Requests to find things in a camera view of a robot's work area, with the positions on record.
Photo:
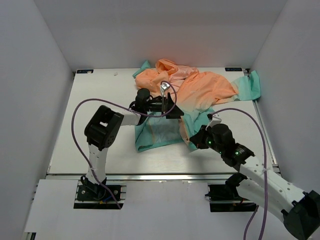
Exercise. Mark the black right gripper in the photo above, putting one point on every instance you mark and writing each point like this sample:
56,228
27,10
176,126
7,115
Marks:
198,139

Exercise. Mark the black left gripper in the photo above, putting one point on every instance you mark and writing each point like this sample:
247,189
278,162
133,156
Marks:
167,104

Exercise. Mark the orange and teal jacket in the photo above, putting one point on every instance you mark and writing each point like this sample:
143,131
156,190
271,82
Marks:
195,92

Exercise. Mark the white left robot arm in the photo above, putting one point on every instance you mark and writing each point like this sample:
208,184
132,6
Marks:
102,129

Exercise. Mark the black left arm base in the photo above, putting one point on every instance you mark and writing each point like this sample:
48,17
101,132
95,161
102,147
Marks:
92,196

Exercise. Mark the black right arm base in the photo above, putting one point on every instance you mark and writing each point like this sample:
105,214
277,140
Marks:
224,198

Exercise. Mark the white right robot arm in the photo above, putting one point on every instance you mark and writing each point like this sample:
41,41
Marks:
297,209

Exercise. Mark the blue right table label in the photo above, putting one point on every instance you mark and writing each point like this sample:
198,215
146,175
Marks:
233,69

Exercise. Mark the blue table label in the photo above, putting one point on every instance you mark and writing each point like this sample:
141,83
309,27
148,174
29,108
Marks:
84,71
233,69

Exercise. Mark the blue left table label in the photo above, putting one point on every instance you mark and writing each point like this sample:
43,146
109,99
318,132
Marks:
84,71

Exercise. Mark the aluminium table edge rail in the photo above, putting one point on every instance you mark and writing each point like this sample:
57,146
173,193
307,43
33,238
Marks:
148,177

